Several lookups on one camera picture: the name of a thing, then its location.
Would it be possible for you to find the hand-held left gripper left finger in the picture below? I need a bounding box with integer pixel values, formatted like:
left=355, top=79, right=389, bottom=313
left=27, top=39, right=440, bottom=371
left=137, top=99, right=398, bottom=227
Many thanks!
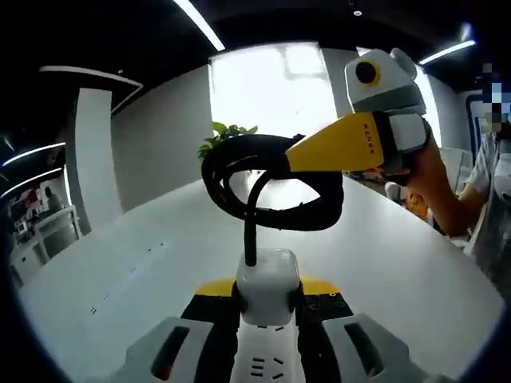
left=119, top=278, right=243, bottom=383

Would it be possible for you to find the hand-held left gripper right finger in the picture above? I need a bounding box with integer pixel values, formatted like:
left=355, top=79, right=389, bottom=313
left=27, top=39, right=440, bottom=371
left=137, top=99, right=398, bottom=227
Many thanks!
left=295, top=274, right=426, bottom=383

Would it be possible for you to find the white power strip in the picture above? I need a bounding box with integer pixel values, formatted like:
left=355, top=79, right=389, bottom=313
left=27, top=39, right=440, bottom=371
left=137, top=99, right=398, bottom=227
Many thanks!
left=230, top=318, right=301, bottom=383

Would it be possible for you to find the black charger cable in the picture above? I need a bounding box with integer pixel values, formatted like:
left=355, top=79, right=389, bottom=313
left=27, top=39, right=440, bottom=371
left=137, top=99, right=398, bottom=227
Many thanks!
left=200, top=134, right=345, bottom=267

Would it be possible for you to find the ceiling light strip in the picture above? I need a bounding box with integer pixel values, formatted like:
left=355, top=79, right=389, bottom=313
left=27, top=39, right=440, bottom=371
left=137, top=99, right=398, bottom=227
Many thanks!
left=418, top=38, right=477, bottom=66
left=173, top=0, right=227, bottom=52

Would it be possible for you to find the white office desk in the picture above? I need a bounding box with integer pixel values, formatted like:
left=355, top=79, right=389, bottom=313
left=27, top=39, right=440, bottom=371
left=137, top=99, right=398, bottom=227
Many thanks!
left=10, top=206, right=84, bottom=277

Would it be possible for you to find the person's right hand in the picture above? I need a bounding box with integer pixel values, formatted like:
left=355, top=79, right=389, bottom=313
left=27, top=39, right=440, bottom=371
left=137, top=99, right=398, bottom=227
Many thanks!
left=398, top=133, right=445, bottom=195

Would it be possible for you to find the green plant in white pot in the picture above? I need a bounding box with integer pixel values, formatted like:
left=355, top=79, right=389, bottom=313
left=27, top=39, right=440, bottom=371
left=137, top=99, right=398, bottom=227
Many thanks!
left=198, top=121, right=259, bottom=160

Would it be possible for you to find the person in grey shirt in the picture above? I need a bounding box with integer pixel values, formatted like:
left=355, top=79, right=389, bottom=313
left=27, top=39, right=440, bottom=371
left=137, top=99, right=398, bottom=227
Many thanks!
left=462, top=131, right=511, bottom=296

